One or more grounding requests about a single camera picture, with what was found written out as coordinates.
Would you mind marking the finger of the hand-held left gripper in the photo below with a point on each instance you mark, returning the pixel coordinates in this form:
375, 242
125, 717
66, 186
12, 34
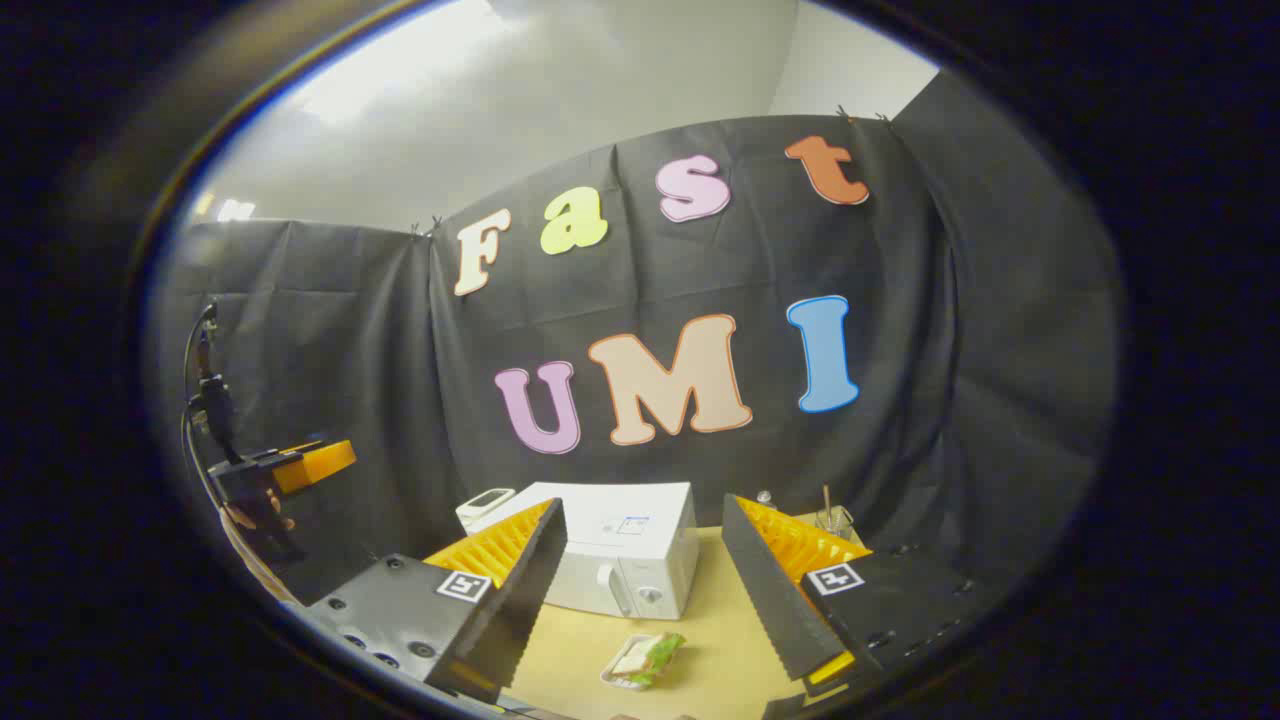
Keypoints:
315, 465

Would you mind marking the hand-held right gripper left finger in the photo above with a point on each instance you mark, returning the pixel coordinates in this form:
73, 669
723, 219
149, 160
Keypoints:
520, 590

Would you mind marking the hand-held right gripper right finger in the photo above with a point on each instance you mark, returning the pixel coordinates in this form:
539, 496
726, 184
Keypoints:
765, 590

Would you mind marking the white microwave oven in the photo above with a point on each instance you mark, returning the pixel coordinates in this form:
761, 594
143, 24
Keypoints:
620, 560

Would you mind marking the sandwich with lettuce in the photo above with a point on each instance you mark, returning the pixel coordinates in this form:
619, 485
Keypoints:
655, 655

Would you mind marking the white toaster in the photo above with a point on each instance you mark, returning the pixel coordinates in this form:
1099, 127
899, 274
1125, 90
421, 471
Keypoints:
485, 505

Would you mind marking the small mesh holder cup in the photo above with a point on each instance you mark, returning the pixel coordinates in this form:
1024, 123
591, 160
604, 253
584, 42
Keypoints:
835, 522

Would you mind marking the black backdrop cloth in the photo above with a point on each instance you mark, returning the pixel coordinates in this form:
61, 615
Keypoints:
350, 350

